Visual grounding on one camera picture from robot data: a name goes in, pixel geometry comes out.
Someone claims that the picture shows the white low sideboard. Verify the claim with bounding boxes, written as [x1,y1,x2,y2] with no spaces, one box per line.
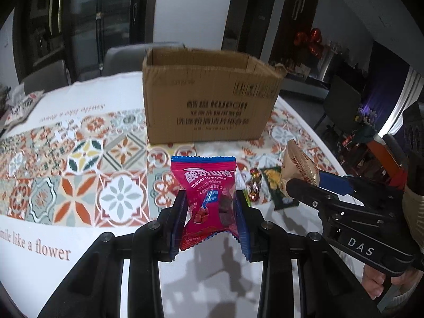
[281,69,332,101]

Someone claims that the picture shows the orange wooden chair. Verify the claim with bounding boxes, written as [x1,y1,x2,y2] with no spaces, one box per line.
[366,139,405,186]

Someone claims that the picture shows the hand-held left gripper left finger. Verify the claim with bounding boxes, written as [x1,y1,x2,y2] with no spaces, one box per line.
[46,190,189,318]

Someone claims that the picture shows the green snack packet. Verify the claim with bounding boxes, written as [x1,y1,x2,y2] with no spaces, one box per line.
[260,166,299,211]

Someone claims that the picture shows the red foil candy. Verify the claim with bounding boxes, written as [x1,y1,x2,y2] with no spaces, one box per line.
[248,168,264,203]

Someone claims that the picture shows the red white printed bag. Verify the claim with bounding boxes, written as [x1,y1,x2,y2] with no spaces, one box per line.
[7,91,45,123]

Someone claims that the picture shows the dark side chair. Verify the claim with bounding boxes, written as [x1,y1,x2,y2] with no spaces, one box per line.
[313,74,361,136]

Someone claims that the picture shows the person's right hand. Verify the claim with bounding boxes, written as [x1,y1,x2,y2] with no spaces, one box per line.
[361,265,423,300]

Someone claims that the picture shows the red foil balloon bunch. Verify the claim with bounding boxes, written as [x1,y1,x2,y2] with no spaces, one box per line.
[294,27,324,59]

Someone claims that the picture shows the glass sliding door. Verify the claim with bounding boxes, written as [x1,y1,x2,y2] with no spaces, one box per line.
[63,0,160,83]

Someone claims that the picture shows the dark door with gold handle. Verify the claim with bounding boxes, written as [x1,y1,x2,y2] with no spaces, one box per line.
[270,0,322,63]

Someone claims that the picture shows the brown snack packet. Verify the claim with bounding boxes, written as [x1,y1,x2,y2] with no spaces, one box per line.
[281,139,320,199]

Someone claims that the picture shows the pink snack packet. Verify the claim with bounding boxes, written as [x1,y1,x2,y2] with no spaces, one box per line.
[170,155,241,251]

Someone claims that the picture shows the wide grey dining chair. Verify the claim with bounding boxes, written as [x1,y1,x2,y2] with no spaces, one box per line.
[101,42,186,77]

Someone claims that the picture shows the narrow grey dining chair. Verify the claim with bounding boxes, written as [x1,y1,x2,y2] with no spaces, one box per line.
[20,60,72,93]

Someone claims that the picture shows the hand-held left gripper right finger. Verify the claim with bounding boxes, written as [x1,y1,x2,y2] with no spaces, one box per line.
[233,189,381,318]

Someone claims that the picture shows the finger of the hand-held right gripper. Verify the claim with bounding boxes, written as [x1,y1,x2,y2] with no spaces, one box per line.
[285,178,410,230]
[318,170,405,206]

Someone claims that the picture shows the brown cardboard box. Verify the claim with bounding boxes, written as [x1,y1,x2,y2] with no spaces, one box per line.
[142,47,287,144]

